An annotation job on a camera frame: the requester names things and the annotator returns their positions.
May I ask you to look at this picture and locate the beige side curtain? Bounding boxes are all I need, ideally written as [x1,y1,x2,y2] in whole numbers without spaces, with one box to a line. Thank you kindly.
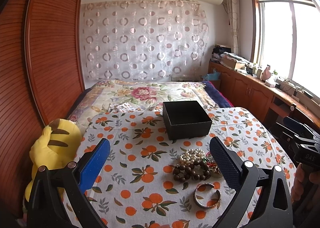
[226,0,240,54]

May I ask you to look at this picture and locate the red-brown wooden wardrobe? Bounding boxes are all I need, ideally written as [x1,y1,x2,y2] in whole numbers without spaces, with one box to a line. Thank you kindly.
[1,0,84,217]

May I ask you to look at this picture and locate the pink ceramic figurine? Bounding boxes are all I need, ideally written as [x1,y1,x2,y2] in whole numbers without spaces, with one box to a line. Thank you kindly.
[261,65,272,82]

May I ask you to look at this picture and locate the white pearl necklace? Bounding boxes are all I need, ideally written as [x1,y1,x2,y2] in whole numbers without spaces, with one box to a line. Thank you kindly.
[178,148,206,165]

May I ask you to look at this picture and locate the wooden sideboard cabinet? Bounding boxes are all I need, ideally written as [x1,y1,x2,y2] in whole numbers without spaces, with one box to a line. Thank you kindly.
[208,62,319,131]

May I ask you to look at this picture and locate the red beaded bracelet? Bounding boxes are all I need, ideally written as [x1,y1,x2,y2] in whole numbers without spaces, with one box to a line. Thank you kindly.
[202,151,222,178]

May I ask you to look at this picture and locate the silver patterned bangle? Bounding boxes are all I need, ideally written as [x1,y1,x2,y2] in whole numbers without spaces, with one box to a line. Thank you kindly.
[193,182,221,209]

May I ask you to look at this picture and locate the stack of books and papers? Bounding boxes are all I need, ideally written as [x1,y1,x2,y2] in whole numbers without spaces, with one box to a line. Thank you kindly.
[210,45,249,71]

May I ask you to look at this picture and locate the window with wooden frame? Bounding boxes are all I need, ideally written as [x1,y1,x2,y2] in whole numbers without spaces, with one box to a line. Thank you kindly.
[252,0,319,96]

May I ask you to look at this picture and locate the dark blue blanket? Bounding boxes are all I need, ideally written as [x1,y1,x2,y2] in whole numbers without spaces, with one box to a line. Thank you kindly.
[202,80,233,108]

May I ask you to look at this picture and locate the yellow plush toy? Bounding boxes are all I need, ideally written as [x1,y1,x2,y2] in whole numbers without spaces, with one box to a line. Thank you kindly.
[24,118,82,207]

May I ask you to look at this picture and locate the floral bed quilt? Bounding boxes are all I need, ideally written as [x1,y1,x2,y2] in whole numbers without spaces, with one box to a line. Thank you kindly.
[67,80,220,133]

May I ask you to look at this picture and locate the dark wooden bead bracelet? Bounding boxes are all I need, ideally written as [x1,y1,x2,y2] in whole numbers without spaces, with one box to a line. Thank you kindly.
[172,159,211,183]

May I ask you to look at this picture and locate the circle-pattern sheer curtain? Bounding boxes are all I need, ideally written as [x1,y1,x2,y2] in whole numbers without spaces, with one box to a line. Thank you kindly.
[80,0,209,83]

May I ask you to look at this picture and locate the person's right hand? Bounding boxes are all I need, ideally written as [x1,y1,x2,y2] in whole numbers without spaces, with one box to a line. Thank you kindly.
[291,163,319,203]

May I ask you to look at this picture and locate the black square jewelry box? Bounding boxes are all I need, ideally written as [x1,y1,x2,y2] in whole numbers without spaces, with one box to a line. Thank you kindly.
[163,101,212,140]

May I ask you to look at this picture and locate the orange-print white tablecloth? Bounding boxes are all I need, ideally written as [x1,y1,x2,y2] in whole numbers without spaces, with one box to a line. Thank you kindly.
[76,108,296,227]

